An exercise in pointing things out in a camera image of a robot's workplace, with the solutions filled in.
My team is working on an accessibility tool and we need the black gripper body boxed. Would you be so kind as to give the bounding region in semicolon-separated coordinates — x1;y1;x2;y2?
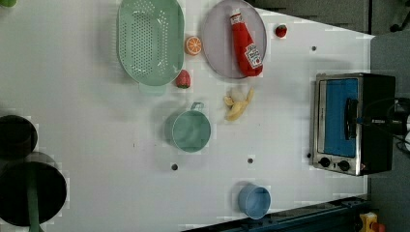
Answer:
356;111;409;135

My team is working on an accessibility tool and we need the silver black toaster oven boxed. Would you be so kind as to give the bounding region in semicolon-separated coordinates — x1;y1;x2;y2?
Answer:
311;72;395;176

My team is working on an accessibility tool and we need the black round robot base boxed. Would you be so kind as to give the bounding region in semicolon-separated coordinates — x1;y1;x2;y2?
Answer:
0;161;68;227

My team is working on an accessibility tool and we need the yellow red emergency button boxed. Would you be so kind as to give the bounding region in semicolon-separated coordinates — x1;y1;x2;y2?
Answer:
359;212;386;232

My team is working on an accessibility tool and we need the small red strawberry toy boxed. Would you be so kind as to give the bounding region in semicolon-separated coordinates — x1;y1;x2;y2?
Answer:
275;24;287;38

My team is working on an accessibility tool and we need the peeled banana toy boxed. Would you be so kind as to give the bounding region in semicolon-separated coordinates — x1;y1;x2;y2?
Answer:
223;87;254;122

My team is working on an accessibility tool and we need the blue cup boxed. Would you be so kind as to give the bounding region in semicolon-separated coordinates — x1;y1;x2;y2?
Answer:
238;184;271;219

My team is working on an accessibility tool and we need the red ketchup bottle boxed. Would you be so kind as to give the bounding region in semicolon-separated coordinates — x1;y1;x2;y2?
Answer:
230;9;263;76

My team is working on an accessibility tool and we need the grey round plate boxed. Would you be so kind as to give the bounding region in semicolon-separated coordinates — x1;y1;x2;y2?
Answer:
201;0;267;78

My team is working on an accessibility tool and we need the green mug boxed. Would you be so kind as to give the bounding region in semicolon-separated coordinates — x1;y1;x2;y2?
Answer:
164;101;212;153

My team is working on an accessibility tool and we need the orange slice toy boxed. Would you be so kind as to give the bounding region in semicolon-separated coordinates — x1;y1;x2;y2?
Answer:
185;36;202;56

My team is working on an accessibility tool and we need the green perforated colander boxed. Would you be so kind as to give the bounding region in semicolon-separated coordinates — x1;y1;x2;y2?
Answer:
117;0;185;96

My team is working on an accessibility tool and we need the green object at corner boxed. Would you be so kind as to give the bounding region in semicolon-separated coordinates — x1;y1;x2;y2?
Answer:
0;0;17;8

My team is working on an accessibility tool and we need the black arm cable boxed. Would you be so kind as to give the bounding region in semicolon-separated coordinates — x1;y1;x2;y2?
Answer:
361;97;410;159

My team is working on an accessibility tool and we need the black round post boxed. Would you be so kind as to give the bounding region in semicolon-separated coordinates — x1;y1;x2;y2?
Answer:
0;115;38;160

